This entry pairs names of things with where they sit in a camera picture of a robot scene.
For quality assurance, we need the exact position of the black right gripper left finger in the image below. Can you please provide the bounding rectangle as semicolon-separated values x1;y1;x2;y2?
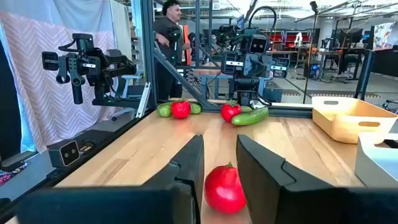
17;134;205;224

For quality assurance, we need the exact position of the white curtain cloth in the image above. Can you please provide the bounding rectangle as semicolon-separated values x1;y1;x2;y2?
0;0;133;60

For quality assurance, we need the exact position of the grey office chair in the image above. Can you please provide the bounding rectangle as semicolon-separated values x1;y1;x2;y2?
105;49;146;121

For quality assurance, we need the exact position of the red storage shelf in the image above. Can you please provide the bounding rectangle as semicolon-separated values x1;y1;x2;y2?
269;29;312;50

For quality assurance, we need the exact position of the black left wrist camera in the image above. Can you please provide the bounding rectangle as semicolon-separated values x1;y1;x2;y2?
248;33;270;55

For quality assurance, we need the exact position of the thin black camera stand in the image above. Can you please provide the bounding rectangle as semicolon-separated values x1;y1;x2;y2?
303;1;320;104

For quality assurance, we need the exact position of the black table-level camera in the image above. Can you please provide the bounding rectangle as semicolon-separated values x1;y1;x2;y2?
48;139;94;169

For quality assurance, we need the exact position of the blue-legged workbench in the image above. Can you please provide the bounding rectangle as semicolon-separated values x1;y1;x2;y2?
195;67;271;100

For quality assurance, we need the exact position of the pink chevron cloth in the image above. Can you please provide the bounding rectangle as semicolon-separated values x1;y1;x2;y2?
0;11;125;153

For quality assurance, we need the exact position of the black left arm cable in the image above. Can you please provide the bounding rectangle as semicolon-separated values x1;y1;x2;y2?
248;5;278;35

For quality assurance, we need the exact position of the black leaning pole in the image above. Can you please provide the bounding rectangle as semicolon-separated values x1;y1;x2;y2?
354;49;376;101

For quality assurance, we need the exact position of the green cucumber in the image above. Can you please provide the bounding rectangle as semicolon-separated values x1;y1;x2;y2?
231;107;270;126
157;101;202;115

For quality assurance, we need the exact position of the person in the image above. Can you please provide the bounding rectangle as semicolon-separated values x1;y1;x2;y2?
154;0;192;100

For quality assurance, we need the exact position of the yellow plastic basket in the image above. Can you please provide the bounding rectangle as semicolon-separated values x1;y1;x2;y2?
312;96;398;144

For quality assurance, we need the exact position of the red tomato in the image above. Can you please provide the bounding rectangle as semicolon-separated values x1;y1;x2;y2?
220;101;242;123
170;100;192;119
204;161;248;215

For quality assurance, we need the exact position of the grey plastic basket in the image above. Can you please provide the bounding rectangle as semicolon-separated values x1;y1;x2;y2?
354;132;398;189

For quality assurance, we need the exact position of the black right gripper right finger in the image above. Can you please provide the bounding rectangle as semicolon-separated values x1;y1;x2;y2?
236;134;398;224

